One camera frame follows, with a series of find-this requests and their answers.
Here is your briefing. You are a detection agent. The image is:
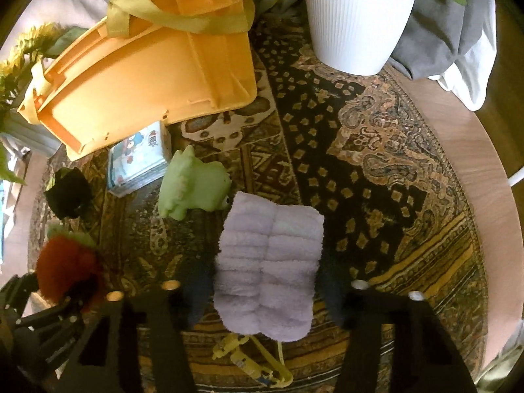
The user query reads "white cloth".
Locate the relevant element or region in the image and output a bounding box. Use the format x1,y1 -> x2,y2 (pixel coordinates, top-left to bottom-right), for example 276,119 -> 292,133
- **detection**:
428,59 -> 494,111

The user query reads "patterned rug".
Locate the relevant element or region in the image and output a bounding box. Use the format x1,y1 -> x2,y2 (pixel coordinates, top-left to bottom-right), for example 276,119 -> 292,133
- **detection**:
28,20 -> 488,393

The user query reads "green plush toy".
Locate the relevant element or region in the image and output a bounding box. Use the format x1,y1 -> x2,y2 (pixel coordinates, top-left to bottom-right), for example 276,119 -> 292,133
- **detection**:
158,145 -> 233,219

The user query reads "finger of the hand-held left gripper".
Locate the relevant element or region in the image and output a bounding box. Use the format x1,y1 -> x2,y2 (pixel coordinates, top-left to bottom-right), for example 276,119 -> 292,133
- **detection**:
14,301 -> 88,377
0,272 -> 41,325

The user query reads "yellow plastic storage box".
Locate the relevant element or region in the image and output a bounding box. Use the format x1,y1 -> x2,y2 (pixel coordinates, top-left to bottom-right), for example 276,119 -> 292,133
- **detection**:
16,0 -> 258,162

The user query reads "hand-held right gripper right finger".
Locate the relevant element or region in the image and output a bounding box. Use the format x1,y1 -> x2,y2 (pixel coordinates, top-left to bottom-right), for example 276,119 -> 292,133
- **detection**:
320,251 -> 479,393

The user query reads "yellow toy keychain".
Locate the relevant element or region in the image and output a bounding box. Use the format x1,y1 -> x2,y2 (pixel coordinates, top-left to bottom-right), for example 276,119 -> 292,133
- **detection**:
212,333 -> 294,388

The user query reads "white ribbed plant pot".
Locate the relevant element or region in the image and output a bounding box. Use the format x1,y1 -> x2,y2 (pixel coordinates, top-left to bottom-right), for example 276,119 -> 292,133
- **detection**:
302,0 -> 419,76

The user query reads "grey cloth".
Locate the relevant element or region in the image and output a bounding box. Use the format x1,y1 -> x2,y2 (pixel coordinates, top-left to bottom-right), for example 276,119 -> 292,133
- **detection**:
78,0 -> 498,83

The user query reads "red plush toy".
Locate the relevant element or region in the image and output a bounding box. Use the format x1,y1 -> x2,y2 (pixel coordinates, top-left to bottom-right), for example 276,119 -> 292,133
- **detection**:
35,229 -> 105,308

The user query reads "black plush toy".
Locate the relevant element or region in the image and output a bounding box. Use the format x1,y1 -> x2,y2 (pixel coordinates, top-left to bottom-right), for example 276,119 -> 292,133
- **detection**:
44,167 -> 94,219

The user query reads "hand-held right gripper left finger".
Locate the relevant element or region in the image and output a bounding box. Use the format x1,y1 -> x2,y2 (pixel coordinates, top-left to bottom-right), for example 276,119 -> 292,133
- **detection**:
53,253 -> 215,393

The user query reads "sunflower bouquet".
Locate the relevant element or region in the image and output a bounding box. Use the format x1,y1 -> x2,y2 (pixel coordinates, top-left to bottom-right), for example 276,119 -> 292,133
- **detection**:
0,22 -> 88,132

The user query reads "purple fluffy towel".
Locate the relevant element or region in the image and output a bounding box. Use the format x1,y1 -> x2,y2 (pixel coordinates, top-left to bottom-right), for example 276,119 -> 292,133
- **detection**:
213,190 -> 326,342

